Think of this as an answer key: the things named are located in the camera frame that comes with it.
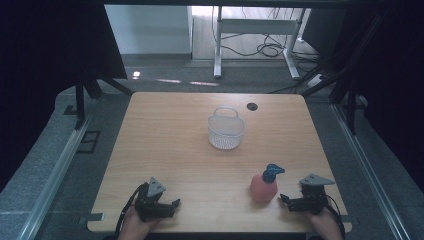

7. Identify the person's left hand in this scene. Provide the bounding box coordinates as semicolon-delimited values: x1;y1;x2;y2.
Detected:
117;206;158;240

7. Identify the black floor cable bundle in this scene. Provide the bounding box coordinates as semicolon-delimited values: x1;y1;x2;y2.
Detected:
218;6;322;73

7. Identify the black metal stand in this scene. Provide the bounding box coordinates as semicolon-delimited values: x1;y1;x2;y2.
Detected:
300;12;384;136
74;75;135;131

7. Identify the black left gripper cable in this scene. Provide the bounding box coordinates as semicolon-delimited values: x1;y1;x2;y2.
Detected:
114;184;143;238

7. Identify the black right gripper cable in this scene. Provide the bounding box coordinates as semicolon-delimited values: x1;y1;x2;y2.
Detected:
324;194;347;240

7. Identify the black floor bracket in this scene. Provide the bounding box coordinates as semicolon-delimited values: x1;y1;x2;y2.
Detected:
76;130;102;155

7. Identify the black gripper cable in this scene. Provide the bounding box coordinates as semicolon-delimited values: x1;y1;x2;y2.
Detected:
324;194;347;240
114;184;143;238

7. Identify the aluminium floor rail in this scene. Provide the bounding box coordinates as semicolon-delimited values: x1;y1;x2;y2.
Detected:
330;102;410;240
17;108;98;240

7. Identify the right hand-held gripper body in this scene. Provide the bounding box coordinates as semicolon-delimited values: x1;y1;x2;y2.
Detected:
298;172;336;216

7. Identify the pink pump bottle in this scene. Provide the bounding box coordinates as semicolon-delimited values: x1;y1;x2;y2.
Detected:
250;163;286;204

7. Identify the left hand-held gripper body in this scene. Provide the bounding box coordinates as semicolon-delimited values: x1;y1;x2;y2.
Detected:
134;176;167;223

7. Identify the dark curtain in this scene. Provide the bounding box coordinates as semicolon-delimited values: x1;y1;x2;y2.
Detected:
0;0;128;194
333;0;424;185

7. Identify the white cabinet panel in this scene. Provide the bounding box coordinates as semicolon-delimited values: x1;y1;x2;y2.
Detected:
104;4;194;56

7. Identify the white plastic mesh basket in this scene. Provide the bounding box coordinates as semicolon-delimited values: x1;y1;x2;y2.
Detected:
207;106;246;151

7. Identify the person's right hand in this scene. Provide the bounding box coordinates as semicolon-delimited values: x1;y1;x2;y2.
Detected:
304;207;345;240

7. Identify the white metal desk frame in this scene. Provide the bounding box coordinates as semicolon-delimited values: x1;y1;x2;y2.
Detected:
213;5;307;81

